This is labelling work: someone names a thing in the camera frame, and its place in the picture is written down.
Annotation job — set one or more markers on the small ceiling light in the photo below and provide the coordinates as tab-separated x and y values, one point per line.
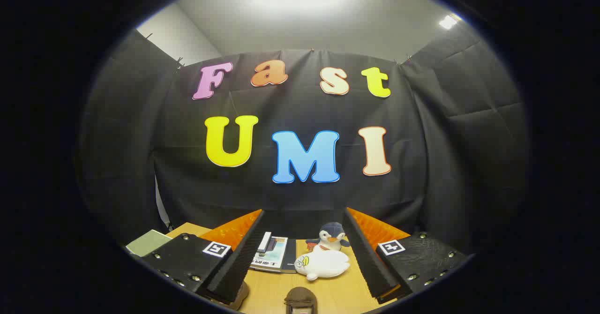
447	22

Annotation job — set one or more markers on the night photo cover book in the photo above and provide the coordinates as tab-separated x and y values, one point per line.
264	242

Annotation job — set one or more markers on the brown fuzzy shoe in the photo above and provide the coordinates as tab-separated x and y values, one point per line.
300	296
241	296

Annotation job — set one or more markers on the grey penguin plush toy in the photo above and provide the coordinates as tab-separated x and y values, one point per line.
332	233

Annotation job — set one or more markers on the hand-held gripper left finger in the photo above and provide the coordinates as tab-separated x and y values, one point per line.
236	262

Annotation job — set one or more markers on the white duck plush toy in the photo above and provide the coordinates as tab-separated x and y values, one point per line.
323	265

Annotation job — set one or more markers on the beige fabric storage box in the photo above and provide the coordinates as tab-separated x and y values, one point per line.
147	242

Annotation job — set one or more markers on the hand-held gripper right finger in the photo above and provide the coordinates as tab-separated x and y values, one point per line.
368	257

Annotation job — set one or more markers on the sky photo cover book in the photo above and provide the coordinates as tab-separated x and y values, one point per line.
274	255

